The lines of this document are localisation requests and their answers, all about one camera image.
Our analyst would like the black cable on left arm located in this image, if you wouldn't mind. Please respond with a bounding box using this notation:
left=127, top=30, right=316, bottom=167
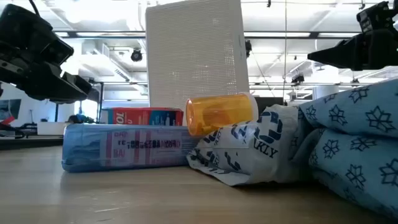
left=28, top=0, right=41, bottom=17

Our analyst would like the white background desk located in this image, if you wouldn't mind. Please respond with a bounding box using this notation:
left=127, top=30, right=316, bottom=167
left=37, top=121, right=75, bottom=136

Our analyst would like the blue snowflake-print folded gown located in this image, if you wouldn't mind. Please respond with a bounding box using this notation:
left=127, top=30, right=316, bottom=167
left=289, top=78, right=398, bottom=220

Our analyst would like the thin hanging cable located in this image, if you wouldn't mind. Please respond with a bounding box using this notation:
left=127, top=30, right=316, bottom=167
left=283, top=0, right=288, bottom=100

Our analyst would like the orange pill bottle white cap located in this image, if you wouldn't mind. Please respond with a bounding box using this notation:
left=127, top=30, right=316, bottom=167
left=185, top=92, right=259, bottom=138

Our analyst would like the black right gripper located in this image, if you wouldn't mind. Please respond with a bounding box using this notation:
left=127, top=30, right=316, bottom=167
left=307, top=29, right=398, bottom=71

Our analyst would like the dark monitor screen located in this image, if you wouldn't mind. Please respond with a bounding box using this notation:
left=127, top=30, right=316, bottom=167
left=254, top=96, right=284, bottom=116

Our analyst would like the white perforated plastic basket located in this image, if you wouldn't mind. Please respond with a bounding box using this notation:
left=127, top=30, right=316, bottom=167
left=145, top=0, right=251, bottom=110

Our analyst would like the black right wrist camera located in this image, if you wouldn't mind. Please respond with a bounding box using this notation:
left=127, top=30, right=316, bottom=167
left=356, top=1, right=398, bottom=34

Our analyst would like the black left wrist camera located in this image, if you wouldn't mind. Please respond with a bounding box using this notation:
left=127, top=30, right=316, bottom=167
left=40, top=39, right=75, bottom=67

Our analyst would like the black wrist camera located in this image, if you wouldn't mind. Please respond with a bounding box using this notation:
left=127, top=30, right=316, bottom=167
left=356, top=1, right=398, bottom=34
left=40, top=39, right=75, bottom=67

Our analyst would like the red Tylenol cold flu box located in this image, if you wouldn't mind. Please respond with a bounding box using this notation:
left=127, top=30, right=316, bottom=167
left=99, top=107, right=185, bottom=127

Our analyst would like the blue Band-Aid first-aid box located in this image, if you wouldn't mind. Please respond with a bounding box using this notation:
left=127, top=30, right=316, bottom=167
left=61, top=123, right=200, bottom=174

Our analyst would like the black upright pole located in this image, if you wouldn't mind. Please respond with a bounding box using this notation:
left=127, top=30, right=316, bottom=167
left=98, top=82, right=105, bottom=124

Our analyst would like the white bag blue cross print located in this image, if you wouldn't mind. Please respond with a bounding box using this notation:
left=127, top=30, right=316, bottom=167
left=186, top=104, right=312, bottom=187

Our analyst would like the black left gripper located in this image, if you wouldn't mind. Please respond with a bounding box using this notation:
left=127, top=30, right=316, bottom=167
left=0, top=40, right=94, bottom=104

